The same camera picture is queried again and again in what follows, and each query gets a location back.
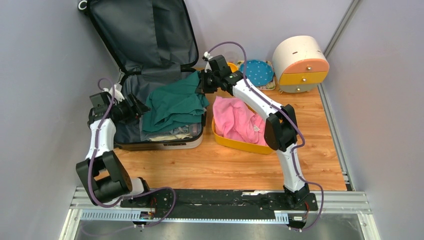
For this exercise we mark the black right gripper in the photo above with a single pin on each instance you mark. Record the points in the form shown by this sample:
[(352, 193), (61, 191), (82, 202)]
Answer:
[(204, 87)]

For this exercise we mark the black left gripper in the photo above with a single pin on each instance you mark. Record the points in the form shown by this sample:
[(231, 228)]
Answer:
[(133, 115)]

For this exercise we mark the dark green garment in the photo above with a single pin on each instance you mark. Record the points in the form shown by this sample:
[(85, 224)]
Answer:
[(174, 105)]

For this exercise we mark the pink garment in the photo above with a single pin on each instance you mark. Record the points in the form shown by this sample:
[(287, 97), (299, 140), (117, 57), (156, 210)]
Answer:
[(234, 120)]

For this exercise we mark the light blue denim jeans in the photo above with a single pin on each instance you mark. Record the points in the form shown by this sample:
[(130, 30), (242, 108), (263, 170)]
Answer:
[(193, 129)]

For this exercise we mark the yellow plastic basket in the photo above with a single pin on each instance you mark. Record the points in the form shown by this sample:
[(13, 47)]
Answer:
[(243, 146)]

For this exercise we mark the black white space suitcase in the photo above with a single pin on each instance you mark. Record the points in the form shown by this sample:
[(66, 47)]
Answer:
[(151, 41)]

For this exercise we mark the beige sandal shoe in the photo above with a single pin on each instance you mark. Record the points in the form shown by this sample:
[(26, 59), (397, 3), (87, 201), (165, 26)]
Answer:
[(169, 136)]

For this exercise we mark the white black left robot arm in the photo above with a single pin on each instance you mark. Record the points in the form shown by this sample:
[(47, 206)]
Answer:
[(101, 173)]

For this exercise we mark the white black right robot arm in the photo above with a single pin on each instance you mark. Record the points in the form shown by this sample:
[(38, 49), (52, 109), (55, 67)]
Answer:
[(280, 131)]

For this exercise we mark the small yellow bowl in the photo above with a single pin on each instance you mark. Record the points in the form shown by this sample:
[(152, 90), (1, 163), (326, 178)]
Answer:
[(233, 67)]

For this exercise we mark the blue dotted plate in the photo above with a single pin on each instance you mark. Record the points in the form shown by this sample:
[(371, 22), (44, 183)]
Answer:
[(259, 72)]

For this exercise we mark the floral placemat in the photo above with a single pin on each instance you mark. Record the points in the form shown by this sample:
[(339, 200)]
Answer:
[(269, 86)]

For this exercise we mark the cream round drawer cabinet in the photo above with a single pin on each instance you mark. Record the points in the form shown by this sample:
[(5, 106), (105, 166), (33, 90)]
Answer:
[(299, 64)]

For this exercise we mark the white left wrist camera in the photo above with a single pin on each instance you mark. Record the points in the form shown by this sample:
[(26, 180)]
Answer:
[(114, 91)]

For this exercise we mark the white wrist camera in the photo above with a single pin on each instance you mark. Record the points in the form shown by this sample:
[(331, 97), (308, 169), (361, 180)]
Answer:
[(114, 91), (206, 57)]

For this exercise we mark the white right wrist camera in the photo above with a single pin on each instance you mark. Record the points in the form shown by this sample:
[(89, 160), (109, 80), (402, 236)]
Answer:
[(206, 57)]

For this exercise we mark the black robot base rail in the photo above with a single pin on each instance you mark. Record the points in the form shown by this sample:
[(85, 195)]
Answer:
[(224, 205)]

